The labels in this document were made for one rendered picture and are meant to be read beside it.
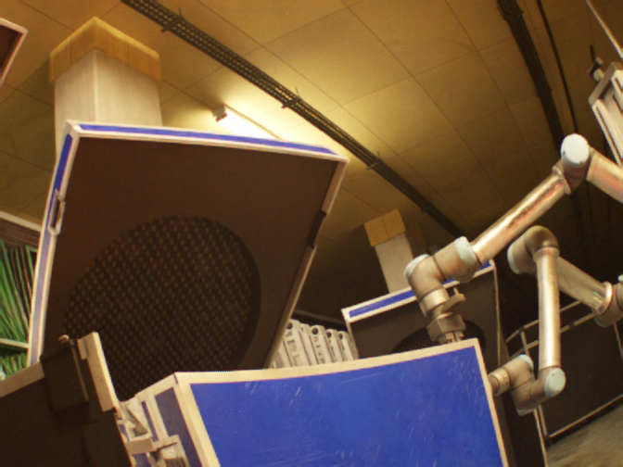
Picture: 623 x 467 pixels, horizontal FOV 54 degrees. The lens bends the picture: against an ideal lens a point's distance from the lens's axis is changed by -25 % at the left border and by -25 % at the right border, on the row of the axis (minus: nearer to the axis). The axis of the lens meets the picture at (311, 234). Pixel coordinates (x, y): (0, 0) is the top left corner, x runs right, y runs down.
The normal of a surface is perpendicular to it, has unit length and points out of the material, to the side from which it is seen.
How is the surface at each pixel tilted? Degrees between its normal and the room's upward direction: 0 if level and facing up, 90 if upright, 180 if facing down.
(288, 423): 90
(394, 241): 90
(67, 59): 90
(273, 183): 142
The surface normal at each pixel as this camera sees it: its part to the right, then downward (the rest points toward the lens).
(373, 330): 0.18, 0.52
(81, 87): -0.42, -0.20
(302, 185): 0.61, 0.44
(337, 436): 0.64, -0.44
